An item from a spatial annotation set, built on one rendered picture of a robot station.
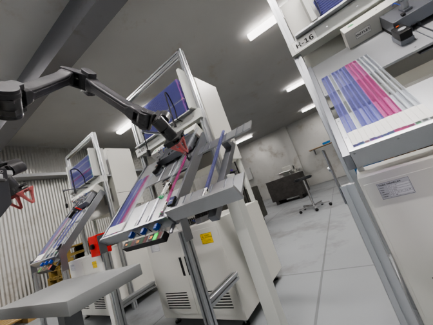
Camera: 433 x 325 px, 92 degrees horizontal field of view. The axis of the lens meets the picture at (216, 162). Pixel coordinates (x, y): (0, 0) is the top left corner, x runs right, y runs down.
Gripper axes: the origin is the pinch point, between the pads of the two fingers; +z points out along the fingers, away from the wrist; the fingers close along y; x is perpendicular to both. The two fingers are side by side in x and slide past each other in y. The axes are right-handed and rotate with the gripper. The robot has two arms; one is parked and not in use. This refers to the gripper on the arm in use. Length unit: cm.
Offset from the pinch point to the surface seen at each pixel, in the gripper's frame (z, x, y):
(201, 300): 46, 47, 12
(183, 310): 84, 40, 62
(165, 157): 11, -31, 43
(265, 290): 54, 41, -14
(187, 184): 18.4, -0.3, 15.6
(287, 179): 412, -402, 113
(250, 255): 43, 31, -13
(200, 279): 42, 40, 12
